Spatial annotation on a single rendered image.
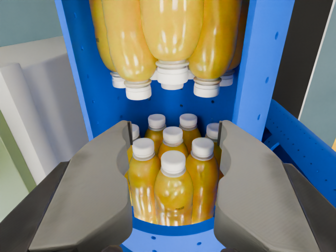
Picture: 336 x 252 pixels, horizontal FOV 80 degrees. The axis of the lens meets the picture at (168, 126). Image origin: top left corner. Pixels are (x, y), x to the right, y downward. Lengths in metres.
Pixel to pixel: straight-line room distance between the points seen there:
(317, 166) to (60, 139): 0.82
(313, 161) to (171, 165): 0.70
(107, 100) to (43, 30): 1.27
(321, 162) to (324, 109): 1.00
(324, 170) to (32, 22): 1.71
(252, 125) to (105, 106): 0.27
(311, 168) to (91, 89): 0.78
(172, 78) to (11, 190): 0.32
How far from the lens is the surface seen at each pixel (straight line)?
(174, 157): 0.32
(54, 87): 0.46
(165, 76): 0.24
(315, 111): 1.87
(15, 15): 1.72
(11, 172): 0.40
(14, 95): 0.35
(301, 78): 1.52
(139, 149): 0.35
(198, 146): 0.35
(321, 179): 0.87
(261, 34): 0.21
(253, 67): 0.21
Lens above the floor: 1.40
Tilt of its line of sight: 61 degrees down
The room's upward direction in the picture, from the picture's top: 176 degrees counter-clockwise
